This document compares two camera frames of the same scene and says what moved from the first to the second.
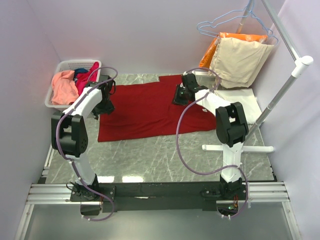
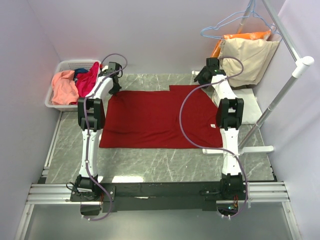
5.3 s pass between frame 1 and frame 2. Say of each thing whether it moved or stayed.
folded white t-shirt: stayed
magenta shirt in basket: stayed
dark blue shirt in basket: stayed
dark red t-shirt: moved
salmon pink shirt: stayed
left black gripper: moved
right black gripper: moved
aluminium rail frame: stayed
